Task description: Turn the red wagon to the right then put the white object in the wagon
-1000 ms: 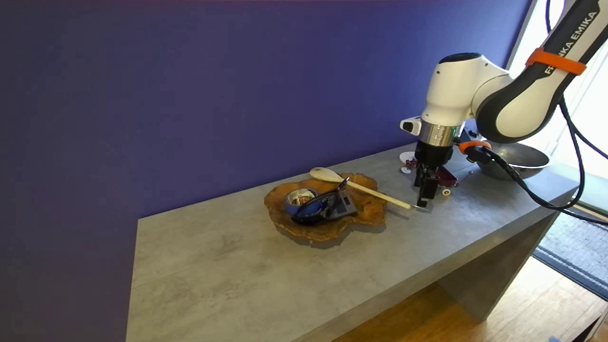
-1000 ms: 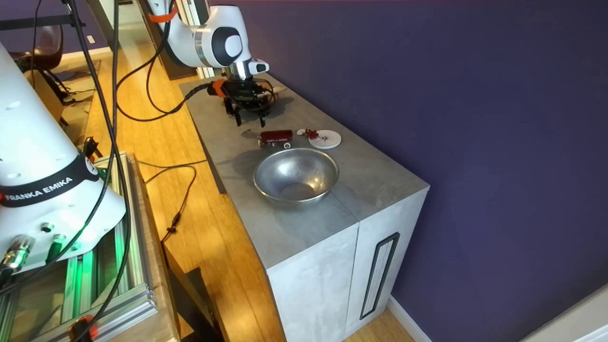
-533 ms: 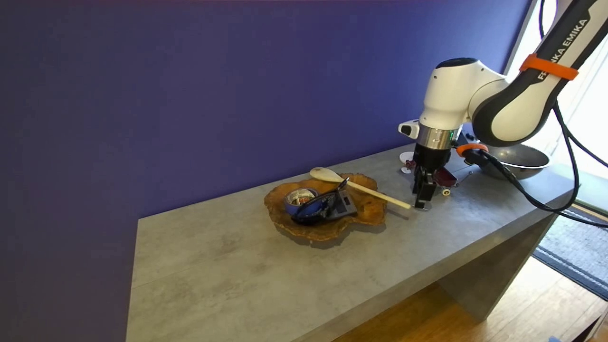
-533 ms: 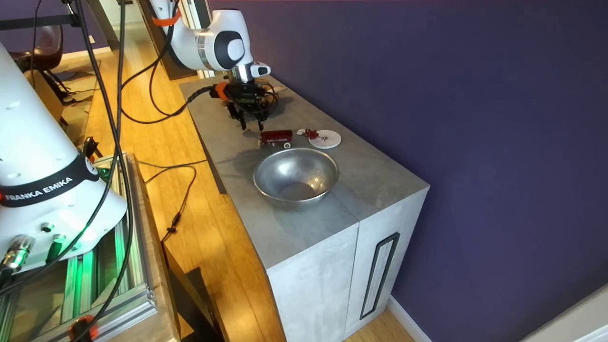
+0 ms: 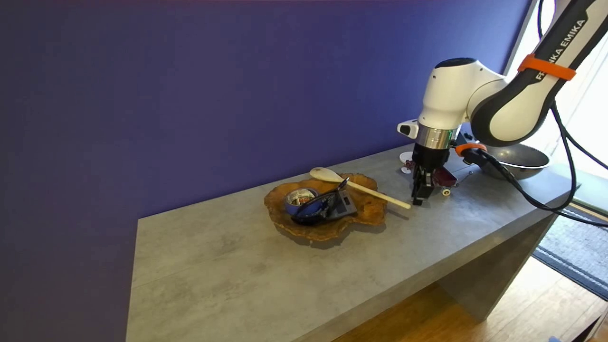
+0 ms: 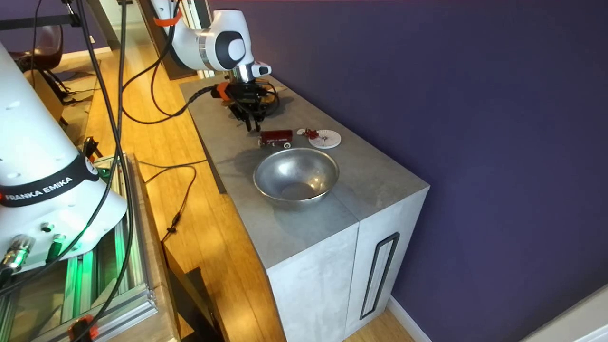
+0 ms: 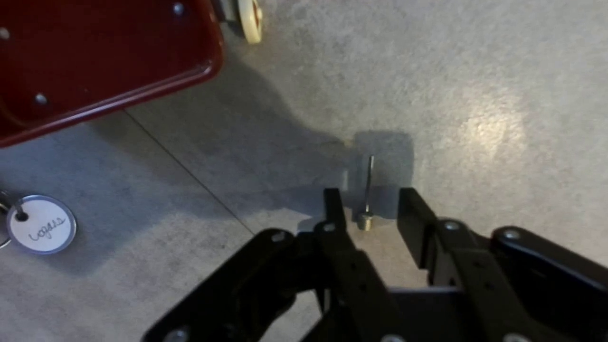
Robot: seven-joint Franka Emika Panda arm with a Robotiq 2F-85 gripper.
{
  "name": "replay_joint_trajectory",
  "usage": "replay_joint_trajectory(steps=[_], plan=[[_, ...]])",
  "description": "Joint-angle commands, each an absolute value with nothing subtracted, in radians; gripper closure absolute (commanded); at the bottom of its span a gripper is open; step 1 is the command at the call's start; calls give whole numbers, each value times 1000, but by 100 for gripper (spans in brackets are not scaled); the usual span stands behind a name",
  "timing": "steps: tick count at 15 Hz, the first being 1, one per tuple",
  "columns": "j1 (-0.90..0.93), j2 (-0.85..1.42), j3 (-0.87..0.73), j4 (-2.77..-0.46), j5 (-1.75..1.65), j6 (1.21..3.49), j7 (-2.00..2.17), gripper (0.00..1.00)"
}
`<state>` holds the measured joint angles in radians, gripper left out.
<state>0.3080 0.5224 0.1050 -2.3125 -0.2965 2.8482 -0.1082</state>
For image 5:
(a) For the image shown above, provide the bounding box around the metal bowl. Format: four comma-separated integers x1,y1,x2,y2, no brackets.
471,140,551,182

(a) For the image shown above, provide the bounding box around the gray concrete-look cabinet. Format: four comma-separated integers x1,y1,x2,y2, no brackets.
123,134,581,342

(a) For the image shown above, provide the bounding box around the small white cup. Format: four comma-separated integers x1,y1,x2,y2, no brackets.
283,185,317,210

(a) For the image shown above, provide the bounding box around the blue and black object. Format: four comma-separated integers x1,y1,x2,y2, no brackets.
289,185,357,225

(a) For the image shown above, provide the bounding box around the wooden tray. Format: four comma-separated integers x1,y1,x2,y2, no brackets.
262,172,388,244

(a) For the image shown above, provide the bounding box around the gray rug with blue border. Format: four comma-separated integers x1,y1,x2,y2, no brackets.
534,201,608,299

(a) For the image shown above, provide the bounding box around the wooden spoon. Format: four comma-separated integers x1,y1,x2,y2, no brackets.
308,164,414,212

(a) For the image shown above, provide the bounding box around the orange strap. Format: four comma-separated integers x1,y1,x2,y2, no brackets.
454,140,488,157
517,52,578,81

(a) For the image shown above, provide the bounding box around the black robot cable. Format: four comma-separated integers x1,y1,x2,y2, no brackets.
464,100,608,227

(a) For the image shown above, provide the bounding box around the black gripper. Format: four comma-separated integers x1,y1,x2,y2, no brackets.
410,142,452,206

